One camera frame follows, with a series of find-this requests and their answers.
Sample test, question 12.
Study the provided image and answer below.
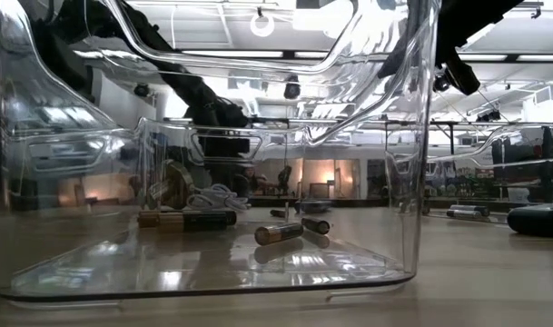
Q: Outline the person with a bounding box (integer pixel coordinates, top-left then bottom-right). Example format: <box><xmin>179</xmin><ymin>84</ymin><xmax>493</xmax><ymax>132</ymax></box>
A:
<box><xmin>239</xmin><ymin>165</ymin><xmax>263</xmax><ymax>196</ymax></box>

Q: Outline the silver black battery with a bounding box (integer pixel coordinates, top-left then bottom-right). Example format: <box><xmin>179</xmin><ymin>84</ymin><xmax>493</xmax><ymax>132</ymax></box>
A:
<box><xmin>449</xmin><ymin>203</ymin><xmax>491</xmax><ymax>218</ymax></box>
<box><xmin>445</xmin><ymin>209</ymin><xmax>485</xmax><ymax>221</ymax></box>

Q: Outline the white coiled cable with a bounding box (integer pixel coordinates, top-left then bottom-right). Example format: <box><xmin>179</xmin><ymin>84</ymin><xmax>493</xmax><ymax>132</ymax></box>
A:
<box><xmin>184</xmin><ymin>183</ymin><xmax>251</xmax><ymax>213</ymax></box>

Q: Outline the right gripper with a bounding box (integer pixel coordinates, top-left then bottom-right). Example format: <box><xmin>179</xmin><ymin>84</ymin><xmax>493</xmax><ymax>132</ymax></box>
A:
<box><xmin>378</xmin><ymin>25</ymin><xmax>437</xmax><ymax>82</ymax></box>

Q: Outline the clear plastic bin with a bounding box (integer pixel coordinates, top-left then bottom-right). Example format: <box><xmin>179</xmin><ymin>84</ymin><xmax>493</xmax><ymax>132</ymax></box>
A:
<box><xmin>423</xmin><ymin>121</ymin><xmax>553</xmax><ymax>224</ymax></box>
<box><xmin>0</xmin><ymin>0</ymin><xmax>442</xmax><ymax>306</ymax></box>

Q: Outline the brown tape roll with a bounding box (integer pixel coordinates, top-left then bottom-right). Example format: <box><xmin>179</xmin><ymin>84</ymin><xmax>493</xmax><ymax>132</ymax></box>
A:
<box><xmin>160</xmin><ymin>159</ymin><xmax>196</xmax><ymax>211</ymax></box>

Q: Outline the AA copper-top battery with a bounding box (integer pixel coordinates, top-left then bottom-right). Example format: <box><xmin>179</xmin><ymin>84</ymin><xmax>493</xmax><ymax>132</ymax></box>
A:
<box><xmin>137</xmin><ymin>209</ymin><xmax>195</xmax><ymax>229</ymax></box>
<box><xmin>212</xmin><ymin>209</ymin><xmax>238</xmax><ymax>226</ymax></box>
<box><xmin>157</xmin><ymin>212</ymin><xmax>230</xmax><ymax>234</ymax></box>

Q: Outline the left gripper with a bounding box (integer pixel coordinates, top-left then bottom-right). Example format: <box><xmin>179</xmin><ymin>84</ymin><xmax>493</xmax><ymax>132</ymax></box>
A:
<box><xmin>187</xmin><ymin>94</ymin><xmax>251</xmax><ymax>159</ymax></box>

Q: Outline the long ceiling light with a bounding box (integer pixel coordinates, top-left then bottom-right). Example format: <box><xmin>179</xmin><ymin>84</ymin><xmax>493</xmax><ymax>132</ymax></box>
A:
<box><xmin>457</xmin><ymin>53</ymin><xmax>553</xmax><ymax>64</ymax></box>
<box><xmin>71</xmin><ymin>47</ymin><xmax>331</xmax><ymax>60</ymax></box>

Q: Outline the white ceiling ring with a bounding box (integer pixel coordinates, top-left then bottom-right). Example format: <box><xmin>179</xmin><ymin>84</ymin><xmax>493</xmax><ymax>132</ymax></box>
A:
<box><xmin>250</xmin><ymin>13</ymin><xmax>276</xmax><ymax>38</ymax></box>

